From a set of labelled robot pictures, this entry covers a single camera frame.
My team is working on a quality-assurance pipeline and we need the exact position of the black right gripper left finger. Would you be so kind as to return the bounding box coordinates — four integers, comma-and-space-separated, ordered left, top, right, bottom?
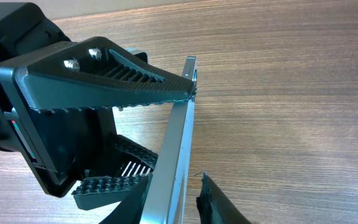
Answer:
99, 174, 152, 224

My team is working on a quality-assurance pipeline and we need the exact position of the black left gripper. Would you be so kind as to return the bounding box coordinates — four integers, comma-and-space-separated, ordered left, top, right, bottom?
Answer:
0, 37, 196, 210

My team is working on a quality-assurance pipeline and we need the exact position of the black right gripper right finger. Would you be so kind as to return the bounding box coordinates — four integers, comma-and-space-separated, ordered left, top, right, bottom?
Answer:
196, 172, 252, 224

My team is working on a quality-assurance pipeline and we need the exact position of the teal Galaxy smartphone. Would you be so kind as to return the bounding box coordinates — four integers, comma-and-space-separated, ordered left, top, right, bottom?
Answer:
139, 55, 198, 224

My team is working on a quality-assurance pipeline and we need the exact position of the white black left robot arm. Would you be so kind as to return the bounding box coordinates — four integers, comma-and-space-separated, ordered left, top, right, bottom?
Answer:
0, 2, 196, 210

